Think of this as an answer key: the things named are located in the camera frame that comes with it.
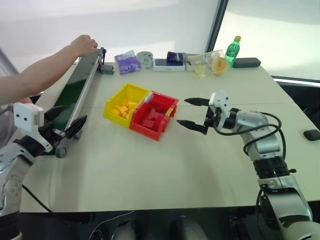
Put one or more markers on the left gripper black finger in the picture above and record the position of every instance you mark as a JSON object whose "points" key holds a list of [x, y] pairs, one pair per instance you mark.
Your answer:
{"points": [[77, 126], [53, 115]]}

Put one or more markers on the green bottle yellow cap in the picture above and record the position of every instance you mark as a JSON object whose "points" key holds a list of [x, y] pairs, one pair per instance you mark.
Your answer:
{"points": [[232, 52]]}

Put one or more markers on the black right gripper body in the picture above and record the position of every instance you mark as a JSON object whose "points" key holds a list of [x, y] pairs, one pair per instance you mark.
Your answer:
{"points": [[213, 118]]}

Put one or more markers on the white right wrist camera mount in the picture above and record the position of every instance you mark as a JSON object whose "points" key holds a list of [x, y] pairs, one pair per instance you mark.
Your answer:
{"points": [[222, 98]]}

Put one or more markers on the dark window frame post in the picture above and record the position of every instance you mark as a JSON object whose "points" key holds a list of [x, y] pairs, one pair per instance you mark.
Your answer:
{"points": [[217, 25]]}

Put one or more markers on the yellow label tag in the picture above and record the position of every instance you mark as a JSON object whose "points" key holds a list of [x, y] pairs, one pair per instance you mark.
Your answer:
{"points": [[170, 112]]}

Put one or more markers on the red block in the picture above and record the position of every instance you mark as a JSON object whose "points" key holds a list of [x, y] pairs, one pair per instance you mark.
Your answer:
{"points": [[147, 123], [153, 112]]}

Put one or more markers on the person's bare hand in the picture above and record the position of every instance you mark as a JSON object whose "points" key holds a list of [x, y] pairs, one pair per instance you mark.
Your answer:
{"points": [[83, 45]]}

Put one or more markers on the green belt conveyor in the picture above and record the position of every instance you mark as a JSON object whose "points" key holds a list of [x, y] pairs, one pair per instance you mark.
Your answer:
{"points": [[72, 87]]}

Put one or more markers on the pale green tape roll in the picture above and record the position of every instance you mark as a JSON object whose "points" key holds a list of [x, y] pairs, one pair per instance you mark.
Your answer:
{"points": [[145, 60]]}

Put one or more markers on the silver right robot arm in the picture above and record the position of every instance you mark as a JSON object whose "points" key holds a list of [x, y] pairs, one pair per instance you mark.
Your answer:
{"points": [[252, 120]]}

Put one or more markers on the yellow plastic bin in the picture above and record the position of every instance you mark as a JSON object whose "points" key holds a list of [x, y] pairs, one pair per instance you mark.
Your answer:
{"points": [[117, 100]]}

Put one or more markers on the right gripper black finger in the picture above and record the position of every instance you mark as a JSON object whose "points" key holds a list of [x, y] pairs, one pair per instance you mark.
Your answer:
{"points": [[200, 102], [193, 126]]}

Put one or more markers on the yellow block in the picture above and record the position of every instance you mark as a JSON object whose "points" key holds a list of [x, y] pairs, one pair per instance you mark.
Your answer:
{"points": [[121, 110], [131, 104], [126, 115]]}

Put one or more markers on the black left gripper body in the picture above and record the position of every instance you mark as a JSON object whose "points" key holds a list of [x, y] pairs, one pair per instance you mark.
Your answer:
{"points": [[56, 135]]}

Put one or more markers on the dark purple pouch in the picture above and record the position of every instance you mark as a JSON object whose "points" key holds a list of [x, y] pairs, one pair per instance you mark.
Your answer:
{"points": [[176, 56]]}

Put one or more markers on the white label card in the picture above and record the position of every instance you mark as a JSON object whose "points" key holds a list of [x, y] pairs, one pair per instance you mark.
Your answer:
{"points": [[149, 97]]}

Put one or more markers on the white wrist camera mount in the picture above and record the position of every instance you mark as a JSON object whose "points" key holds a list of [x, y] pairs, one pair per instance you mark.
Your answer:
{"points": [[222, 98], [26, 116]]}

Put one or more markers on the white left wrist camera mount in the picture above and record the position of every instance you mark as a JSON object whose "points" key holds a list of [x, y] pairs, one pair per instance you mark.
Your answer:
{"points": [[26, 116]]}

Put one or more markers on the long black case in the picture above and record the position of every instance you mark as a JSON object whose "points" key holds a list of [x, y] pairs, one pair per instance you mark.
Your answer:
{"points": [[247, 62]]}

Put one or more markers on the purple tissue pack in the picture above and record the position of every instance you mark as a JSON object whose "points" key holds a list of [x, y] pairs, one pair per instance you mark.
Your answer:
{"points": [[126, 63]]}

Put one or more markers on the small gray control box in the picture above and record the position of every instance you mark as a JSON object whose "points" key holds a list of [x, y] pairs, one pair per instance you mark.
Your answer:
{"points": [[107, 69]]}

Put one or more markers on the clear plastic bag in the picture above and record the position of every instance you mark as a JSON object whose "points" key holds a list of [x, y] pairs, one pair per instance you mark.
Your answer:
{"points": [[200, 65]]}

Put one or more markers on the red plastic bin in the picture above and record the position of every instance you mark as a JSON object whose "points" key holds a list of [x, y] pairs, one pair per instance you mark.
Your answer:
{"points": [[146, 131]]}

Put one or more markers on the person's bare forearm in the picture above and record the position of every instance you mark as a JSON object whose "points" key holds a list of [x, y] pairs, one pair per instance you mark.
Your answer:
{"points": [[37, 75]]}

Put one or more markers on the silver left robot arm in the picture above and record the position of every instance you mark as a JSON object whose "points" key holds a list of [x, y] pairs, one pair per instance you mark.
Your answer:
{"points": [[11, 175]]}

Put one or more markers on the small black oval object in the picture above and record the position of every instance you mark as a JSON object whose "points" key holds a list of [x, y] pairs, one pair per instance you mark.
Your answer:
{"points": [[312, 135]]}

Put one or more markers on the flat white box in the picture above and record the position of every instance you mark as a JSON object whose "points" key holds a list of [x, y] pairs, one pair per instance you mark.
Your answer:
{"points": [[167, 66]]}

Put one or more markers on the beige tape roll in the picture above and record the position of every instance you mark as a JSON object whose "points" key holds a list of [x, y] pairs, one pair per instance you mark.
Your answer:
{"points": [[220, 65]]}

